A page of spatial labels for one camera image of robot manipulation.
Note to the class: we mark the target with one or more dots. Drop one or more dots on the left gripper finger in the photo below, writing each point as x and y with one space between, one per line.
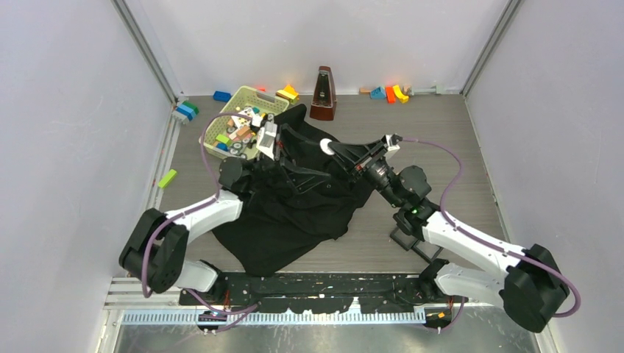
291 140
302 180

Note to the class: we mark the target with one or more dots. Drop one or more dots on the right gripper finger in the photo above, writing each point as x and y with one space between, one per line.
359 151
350 166

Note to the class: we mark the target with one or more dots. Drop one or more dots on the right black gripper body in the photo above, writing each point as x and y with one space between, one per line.
377 173

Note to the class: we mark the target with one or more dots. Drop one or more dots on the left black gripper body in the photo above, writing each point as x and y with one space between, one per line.
282 151

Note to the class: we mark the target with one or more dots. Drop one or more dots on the black garment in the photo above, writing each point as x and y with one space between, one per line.
276 227

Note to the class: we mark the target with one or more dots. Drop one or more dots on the round pink brooch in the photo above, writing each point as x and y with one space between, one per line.
324 145

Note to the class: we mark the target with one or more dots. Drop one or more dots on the black square frame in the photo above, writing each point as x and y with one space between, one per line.
403 240
427 251

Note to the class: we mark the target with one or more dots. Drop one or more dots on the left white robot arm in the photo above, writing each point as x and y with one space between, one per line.
155 251

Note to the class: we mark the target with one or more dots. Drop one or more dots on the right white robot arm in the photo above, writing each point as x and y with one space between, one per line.
526 283

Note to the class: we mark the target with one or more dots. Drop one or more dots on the brown wooden metronome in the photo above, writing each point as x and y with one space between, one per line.
324 101

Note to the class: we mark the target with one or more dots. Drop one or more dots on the yellow orange block stack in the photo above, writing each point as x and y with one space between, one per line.
288 93

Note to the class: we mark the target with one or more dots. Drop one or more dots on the nine of spades card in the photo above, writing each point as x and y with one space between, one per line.
243 118

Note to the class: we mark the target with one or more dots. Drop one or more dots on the light blue toy block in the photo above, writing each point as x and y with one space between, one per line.
378 93

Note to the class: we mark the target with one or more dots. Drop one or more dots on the light green plastic basket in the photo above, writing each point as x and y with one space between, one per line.
223 139

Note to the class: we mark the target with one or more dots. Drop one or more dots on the red orange block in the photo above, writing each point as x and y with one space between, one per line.
390 96

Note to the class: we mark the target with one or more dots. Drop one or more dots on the yellow curved block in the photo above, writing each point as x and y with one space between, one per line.
399 95

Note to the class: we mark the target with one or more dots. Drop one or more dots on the blue green stacked blocks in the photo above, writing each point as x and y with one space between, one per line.
185 112

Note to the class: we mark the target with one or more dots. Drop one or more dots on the lime green block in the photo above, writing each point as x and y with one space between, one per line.
167 178

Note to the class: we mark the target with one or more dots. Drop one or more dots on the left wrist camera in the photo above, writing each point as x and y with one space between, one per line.
266 139

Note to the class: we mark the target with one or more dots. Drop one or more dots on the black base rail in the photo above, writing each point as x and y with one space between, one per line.
321 293

